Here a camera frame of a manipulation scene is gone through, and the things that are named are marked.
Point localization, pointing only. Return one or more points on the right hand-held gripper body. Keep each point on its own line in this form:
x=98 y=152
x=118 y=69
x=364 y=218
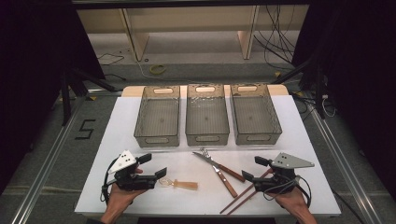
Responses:
x=277 y=183

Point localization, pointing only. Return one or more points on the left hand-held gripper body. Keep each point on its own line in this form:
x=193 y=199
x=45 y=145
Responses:
x=130 y=182

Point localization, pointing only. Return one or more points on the brown wooden chopstick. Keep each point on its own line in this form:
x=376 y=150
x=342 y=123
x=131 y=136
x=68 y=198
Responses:
x=239 y=196
x=241 y=203

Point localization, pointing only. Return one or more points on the grey translucent plastic bin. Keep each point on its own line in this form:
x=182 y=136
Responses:
x=207 y=118
x=158 y=118
x=255 y=118

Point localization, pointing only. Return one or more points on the person's left hand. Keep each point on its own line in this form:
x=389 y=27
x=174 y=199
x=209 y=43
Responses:
x=120 y=199

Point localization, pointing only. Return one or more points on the person's right hand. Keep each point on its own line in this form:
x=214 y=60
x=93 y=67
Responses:
x=294 y=202

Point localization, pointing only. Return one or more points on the white table sheet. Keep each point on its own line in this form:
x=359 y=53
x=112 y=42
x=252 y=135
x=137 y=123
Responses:
x=193 y=202

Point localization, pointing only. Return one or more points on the black metal stand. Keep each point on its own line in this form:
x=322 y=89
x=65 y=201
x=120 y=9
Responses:
x=67 y=99
x=319 y=93

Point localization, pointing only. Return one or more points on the yellow tape roll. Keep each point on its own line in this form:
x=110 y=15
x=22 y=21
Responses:
x=152 y=70

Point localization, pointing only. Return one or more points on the black curtain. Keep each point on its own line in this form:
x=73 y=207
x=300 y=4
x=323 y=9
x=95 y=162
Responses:
x=31 y=77
x=367 y=77

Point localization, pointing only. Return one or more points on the beige desk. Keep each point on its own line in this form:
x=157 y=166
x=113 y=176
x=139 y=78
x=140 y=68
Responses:
x=193 y=18

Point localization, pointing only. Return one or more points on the aluminium floor rail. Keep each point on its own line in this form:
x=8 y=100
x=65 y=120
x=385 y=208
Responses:
x=345 y=168
x=46 y=161

